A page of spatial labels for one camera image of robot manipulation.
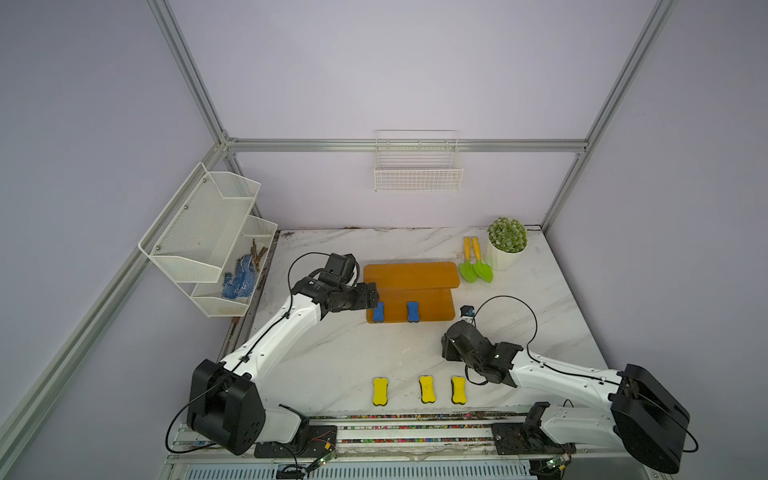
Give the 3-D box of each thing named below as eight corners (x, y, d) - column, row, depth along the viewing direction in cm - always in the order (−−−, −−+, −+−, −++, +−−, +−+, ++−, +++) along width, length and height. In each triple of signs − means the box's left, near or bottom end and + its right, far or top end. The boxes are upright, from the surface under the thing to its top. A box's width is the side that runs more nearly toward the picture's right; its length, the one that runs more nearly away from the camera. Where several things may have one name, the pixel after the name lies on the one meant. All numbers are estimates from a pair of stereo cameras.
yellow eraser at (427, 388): (420, 403, 81) (420, 401, 80) (419, 377, 86) (419, 375, 84) (435, 403, 81) (436, 401, 80) (433, 377, 86) (434, 375, 84)
